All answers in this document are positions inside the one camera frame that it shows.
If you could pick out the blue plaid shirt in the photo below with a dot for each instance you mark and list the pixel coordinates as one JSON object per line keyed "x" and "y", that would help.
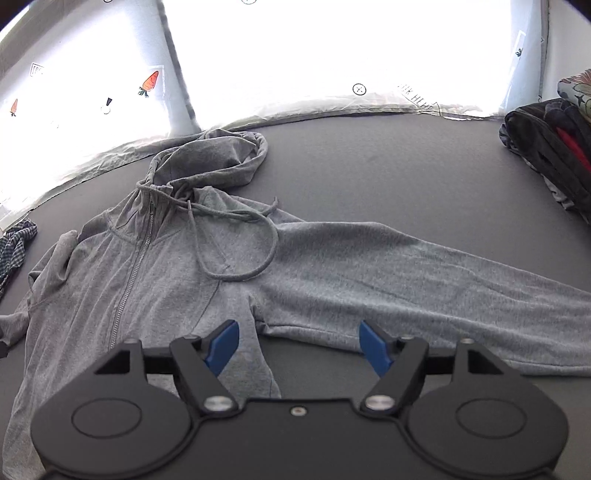
{"x": 14, "y": 251}

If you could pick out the dark folded garment red stripes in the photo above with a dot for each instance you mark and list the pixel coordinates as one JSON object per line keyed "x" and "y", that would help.
{"x": 540, "y": 143}

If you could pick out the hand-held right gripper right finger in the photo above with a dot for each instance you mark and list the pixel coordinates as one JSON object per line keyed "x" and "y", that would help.
{"x": 376, "y": 348}

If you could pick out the grey zip hoodie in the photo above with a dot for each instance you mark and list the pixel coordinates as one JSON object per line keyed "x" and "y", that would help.
{"x": 323, "y": 267}

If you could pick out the floral folded cloth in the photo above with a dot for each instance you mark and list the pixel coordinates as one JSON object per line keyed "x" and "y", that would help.
{"x": 579, "y": 92}

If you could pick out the dark window frame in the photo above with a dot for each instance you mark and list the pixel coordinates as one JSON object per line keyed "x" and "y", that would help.
{"x": 182, "y": 69}

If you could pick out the white printed sheet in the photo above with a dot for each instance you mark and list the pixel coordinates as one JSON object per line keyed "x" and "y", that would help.
{"x": 78, "y": 120}

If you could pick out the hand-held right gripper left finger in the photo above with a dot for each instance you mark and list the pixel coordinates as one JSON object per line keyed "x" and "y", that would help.
{"x": 221, "y": 346}

